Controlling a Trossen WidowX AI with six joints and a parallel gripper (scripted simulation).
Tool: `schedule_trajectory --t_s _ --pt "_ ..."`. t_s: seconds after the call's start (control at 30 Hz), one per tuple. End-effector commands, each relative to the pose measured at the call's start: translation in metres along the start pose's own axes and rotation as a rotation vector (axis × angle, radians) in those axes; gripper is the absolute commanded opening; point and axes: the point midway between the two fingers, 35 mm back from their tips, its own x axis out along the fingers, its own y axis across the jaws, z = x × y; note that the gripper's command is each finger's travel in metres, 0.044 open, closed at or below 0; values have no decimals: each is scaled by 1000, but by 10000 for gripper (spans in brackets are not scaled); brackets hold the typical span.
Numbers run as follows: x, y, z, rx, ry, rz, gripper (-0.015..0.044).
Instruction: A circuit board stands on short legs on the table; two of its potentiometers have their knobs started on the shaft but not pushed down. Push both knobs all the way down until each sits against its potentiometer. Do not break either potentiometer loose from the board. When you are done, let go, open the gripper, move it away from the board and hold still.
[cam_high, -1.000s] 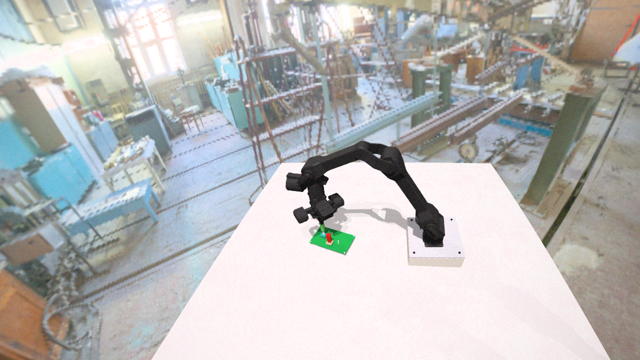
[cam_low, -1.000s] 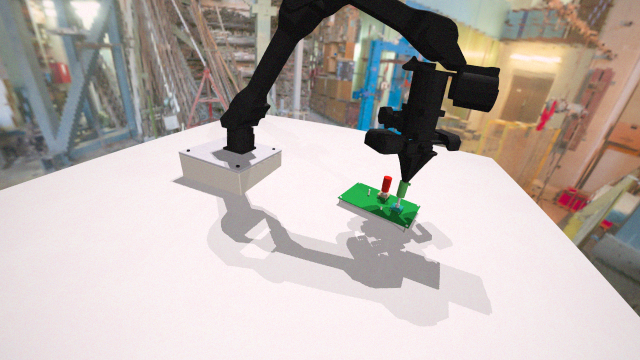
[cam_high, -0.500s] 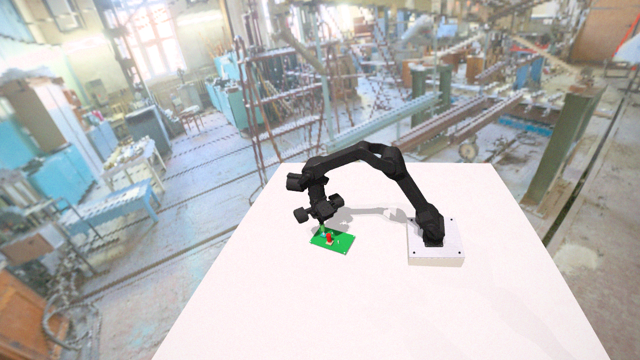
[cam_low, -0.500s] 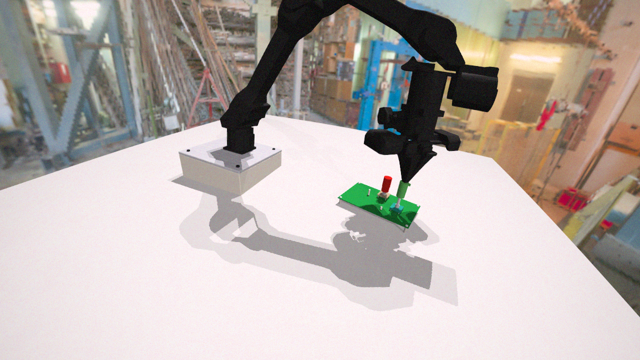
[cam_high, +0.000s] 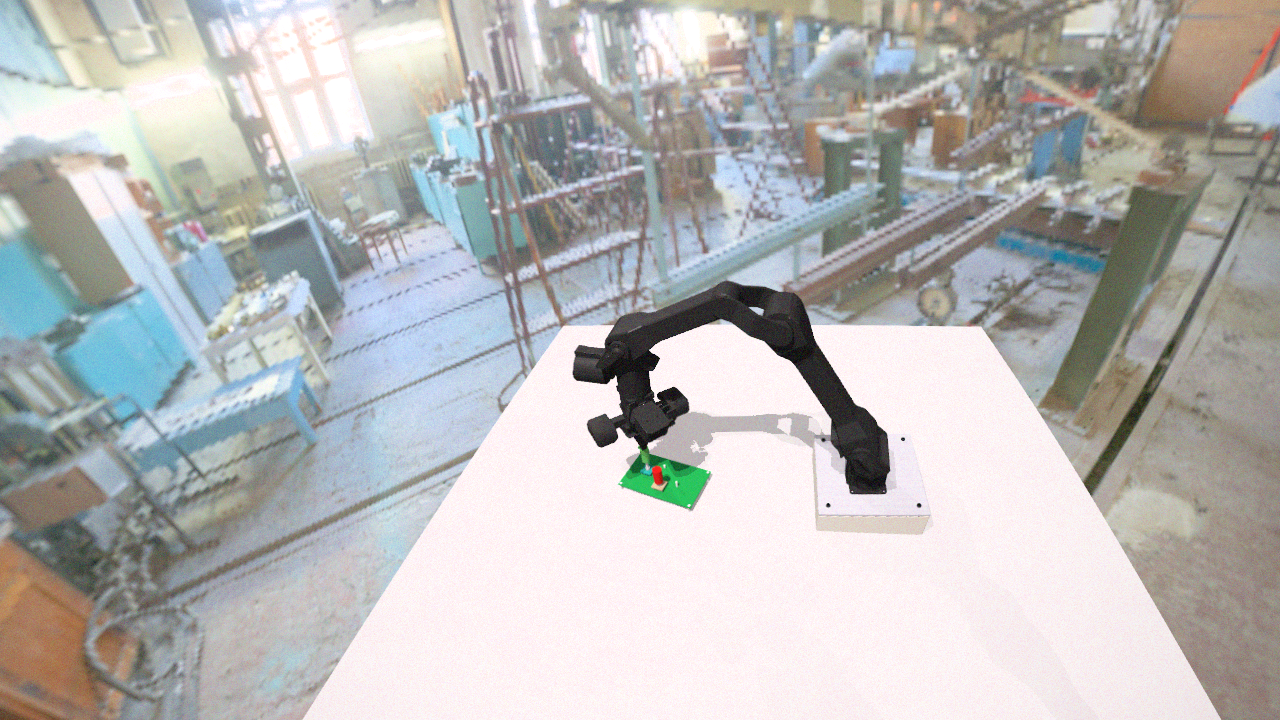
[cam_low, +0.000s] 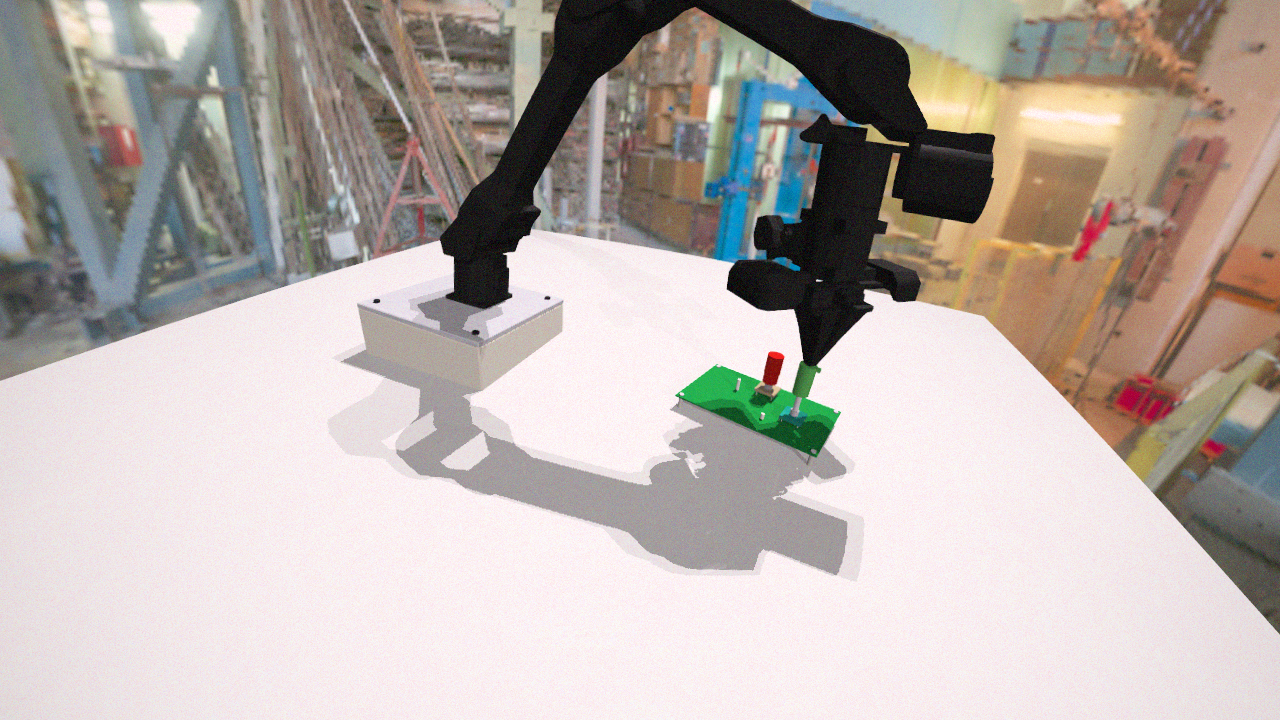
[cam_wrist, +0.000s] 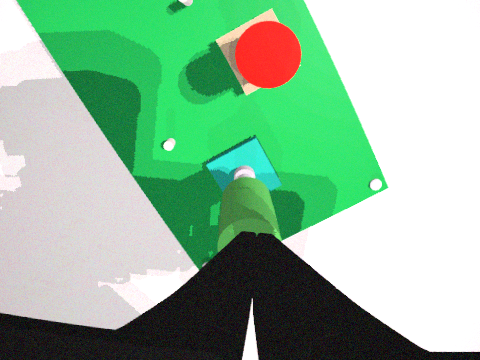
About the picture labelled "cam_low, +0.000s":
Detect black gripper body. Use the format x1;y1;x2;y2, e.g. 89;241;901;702
726;199;922;311

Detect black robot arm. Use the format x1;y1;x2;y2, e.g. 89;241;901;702
440;0;996;309

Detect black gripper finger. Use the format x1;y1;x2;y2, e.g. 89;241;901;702
794;304;841;366
813;296;874;366

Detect green circuit board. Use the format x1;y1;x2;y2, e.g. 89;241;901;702
675;351;841;466

